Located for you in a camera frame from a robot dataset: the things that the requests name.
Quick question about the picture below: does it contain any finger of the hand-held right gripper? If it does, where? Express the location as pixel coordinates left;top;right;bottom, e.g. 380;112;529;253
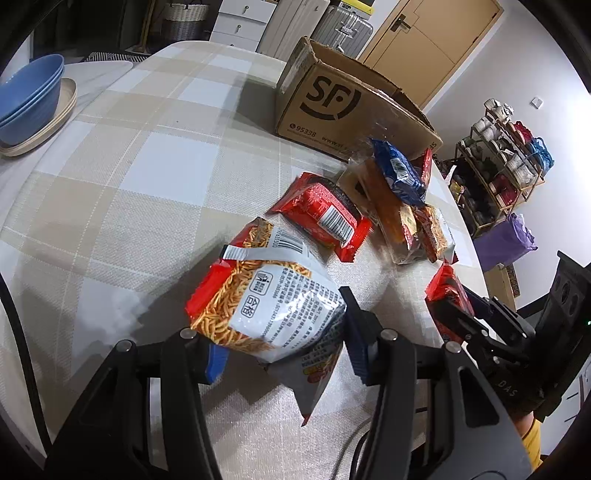
431;300;497;346
459;284;537;344

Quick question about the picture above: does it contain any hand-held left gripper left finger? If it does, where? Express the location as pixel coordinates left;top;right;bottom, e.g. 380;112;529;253
44;328;229;480

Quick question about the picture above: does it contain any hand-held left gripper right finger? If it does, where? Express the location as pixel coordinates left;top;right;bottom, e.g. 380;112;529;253
339;286;537;480

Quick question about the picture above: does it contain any red black snack packet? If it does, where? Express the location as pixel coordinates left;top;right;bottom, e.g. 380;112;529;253
425;263;476;344

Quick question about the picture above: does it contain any red white noodle snack packet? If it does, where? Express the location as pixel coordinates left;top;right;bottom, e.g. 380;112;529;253
185;217;347;428

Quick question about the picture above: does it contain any orange cake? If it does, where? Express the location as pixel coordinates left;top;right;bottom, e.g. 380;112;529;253
358;156;428;265

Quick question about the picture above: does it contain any brown cardboard box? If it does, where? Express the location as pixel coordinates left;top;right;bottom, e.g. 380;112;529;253
276;37;444;162

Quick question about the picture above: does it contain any person's right forearm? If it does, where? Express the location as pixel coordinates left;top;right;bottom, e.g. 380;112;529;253
515;413;546;472

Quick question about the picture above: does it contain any small brown box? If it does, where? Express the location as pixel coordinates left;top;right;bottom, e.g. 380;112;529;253
485;265;520;306

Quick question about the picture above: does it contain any purple bag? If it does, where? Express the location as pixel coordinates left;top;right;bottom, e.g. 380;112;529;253
475;212;539;274

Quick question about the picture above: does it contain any small noodle snack packet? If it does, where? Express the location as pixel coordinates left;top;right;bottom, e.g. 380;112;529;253
413;203;458;265

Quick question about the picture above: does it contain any wooden cup rack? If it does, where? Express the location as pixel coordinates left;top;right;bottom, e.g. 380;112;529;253
455;99;555;239

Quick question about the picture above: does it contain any clear-wrapped sandwich biscuit packet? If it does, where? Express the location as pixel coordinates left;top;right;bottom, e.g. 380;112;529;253
339;159;376;213

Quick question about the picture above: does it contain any thin red snack packet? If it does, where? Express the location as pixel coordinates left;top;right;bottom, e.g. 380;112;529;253
418;148;435;195

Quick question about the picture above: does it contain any blue cookie packet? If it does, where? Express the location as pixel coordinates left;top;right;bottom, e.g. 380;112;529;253
369;137;428;206

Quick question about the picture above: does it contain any beige checkered tablecloth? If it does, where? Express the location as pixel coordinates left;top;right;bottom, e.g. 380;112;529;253
0;41;491;480

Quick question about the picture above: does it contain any wooden door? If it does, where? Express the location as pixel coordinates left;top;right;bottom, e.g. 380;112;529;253
358;0;504;112

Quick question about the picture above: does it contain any beige plate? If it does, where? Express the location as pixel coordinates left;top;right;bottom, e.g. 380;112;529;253
0;78;78;158

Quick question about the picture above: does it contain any blue bowl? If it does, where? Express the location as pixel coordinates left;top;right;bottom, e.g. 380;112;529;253
0;92;64;147
0;54;65;126

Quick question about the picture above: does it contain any silver suitcase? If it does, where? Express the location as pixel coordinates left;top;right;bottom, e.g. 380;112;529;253
311;4;375;58

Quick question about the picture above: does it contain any black white patterned rug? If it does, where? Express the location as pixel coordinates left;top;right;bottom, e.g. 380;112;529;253
83;48;149;64

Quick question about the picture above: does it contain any white drawer cabinet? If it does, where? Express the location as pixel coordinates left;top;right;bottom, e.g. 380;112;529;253
210;0;278;54

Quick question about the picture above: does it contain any woven laundry basket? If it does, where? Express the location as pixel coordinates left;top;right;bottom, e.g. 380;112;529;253
159;0;211;42

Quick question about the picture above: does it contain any grey cable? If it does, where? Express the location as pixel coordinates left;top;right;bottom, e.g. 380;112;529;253
331;422;372;480

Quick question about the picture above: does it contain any black cable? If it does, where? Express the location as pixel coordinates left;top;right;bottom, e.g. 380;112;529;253
0;272;52;462

